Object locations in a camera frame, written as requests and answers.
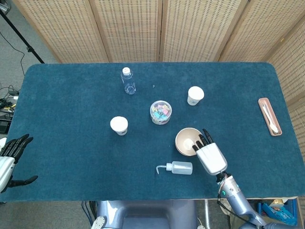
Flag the black tripod stand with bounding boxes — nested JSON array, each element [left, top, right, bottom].
[[0, 9, 45, 64]]

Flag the clear plastic water bottle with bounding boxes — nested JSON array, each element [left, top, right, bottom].
[[121, 67, 137, 95]]

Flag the white perforated robot plate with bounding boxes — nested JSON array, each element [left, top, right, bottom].
[[91, 216, 108, 229]]

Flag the pink cutlery tray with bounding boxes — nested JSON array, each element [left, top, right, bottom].
[[257, 97, 283, 137]]

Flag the tangled floor cables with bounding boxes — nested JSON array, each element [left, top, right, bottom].
[[0, 84, 20, 116]]

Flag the blue felt table mat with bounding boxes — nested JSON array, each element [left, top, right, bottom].
[[0, 62, 304, 203]]

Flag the clear jar of colourful clips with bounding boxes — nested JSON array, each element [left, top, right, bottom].
[[150, 100, 173, 125]]

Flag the translucent squeeze wash bottle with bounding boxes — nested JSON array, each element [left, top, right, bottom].
[[156, 161, 193, 176]]

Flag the black floor box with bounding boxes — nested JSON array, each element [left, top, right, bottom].
[[0, 119, 11, 134]]

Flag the blue plastic crate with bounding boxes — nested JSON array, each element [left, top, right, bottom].
[[257, 197, 299, 227]]

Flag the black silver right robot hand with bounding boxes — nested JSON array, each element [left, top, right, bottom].
[[192, 128, 228, 177]]

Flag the black cable bundle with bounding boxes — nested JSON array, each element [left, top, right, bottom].
[[81, 200, 99, 229]]

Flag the metal table leg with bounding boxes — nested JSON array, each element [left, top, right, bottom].
[[203, 199, 211, 229]]

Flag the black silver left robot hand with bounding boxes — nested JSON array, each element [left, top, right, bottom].
[[0, 134, 39, 194]]

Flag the white plastic spoon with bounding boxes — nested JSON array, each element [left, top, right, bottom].
[[264, 104, 278, 134]]

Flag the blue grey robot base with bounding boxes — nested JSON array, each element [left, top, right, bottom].
[[96, 199, 198, 229]]

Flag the white paper cup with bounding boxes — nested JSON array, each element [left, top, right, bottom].
[[110, 116, 129, 136], [187, 86, 205, 106]]

